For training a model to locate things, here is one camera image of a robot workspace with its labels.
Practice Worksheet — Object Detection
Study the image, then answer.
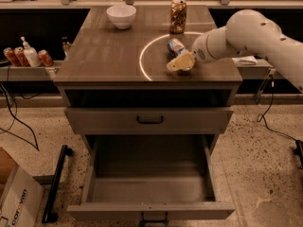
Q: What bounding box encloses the grey wall shelf left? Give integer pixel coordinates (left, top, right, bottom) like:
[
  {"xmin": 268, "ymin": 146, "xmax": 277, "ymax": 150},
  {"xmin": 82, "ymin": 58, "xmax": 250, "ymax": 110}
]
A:
[{"xmin": 0, "ymin": 61, "xmax": 62, "ymax": 82}]

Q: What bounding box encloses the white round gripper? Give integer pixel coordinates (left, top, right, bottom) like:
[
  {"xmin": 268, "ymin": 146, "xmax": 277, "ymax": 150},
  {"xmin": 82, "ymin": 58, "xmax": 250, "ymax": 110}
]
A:
[{"xmin": 167, "ymin": 28, "xmax": 228, "ymax": 72}]

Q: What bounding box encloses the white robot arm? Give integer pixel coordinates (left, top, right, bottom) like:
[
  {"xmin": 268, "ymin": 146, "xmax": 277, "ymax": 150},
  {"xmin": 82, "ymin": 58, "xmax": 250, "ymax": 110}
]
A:
[{"xmin": 167, "ymin": 9, "xmax": 303, "ymax": 91}]

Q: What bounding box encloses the black cable floor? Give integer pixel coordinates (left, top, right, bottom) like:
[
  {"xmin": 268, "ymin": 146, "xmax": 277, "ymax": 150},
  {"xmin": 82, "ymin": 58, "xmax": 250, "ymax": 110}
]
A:
[
  {"xmin": 256, "ymin": 76, "xmax": 303, "ymax": 144},
  {"xmin": 0, "ymin": 82, "xmax": 41, "ymax": 152}
]

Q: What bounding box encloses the black cable right floor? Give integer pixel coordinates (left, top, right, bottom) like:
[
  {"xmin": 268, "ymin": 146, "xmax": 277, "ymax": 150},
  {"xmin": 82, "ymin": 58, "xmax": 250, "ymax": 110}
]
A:
[{"xmin": 256, "ymin": 76, "xmax": 303, "ymax": 144}]

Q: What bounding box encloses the black metal bar stand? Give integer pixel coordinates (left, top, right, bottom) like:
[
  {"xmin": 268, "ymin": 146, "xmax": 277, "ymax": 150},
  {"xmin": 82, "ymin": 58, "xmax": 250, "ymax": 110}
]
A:
[{"xmin": 42, "ymin": 145, "xmax": 73, "ymax": 223}]

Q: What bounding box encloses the black cable left floor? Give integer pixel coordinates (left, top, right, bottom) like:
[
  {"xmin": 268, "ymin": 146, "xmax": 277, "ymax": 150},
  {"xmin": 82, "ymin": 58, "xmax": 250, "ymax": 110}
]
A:
[{"xmin": 0, "ymin": 82, "xmax": 41, "ymax": 152}]

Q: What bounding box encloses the cardboard box with lettering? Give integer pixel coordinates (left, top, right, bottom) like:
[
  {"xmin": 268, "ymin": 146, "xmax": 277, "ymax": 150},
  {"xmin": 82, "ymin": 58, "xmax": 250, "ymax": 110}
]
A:
[{"xmin": 0, "ymin": 148, "xmax": 44, "ymax": 227}]

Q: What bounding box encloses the blue silver redbull can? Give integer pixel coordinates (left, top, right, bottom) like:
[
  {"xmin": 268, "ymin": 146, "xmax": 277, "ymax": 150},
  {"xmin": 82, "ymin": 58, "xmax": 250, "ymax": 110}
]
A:
[{"xmin": 167, "ymin": 38, "xmax": 187, "ymax": 58}]

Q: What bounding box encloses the gold patterned soda can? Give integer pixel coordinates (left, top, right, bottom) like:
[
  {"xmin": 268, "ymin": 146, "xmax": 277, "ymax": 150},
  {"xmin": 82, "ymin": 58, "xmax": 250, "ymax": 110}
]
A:
[{"xmin": 169, "ymin": 0, "xmax": 187, "ymax": 34}]

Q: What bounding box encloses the grey drawer cabinet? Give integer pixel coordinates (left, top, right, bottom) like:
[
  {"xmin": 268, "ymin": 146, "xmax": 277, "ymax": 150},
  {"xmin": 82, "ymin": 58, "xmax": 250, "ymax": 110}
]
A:
[{"xmin": 52, "ymin": 5, "xmax": 243, "ymax": 227}]

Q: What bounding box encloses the white folded cloth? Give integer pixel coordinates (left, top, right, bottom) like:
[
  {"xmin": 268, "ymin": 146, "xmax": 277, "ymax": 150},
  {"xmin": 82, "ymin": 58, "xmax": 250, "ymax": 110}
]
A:
[{"xmin": 233, "ymin": 56, "xmax": 258, "ymax": 65}]

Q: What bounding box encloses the grey wall shelf right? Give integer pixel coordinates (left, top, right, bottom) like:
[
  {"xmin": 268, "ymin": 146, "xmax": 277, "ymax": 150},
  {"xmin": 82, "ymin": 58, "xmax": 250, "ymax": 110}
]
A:
[{"xmin": 236, "ymin": 59, "xmax": 274, "ymax": 79}]

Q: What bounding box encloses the small dark glass bottle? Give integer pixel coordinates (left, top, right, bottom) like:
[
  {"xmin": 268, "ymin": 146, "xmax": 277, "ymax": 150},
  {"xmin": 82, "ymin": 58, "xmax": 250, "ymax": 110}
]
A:
[{"xmin": 62, "ymin": 37, "xmax": 71, "ymax": 57}]

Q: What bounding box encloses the open lower drawer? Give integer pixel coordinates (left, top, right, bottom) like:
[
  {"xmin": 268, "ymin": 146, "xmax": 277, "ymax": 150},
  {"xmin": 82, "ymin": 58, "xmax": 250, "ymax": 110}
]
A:
[{"xmin": 67, "ymin": 135, "xmax": 235, "ymax": 223}]

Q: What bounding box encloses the grey wall shelf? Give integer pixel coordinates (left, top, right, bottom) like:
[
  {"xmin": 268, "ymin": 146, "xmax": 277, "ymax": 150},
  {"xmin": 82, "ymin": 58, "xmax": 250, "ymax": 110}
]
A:
[
  {"xmin": 236, "ymin": 59, "xmax": 274, "ymax": 79},
  {"xmin": 0, "ymin": 61, "xmax": 62, "ymax": 82}
]

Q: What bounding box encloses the white ceramic bowl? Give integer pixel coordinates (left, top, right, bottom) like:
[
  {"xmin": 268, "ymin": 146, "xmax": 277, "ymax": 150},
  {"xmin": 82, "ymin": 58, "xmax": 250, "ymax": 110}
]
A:
[{"xmin": 106, "ymin": 5, "xmax": 136, "ymax": 29}]

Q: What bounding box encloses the red can right of bottle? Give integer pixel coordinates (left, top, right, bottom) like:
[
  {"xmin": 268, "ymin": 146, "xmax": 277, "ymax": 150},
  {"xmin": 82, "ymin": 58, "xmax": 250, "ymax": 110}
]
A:
[{"xmin": 38, "ymin": 50, "xmax": 54, "ymax": 67}]

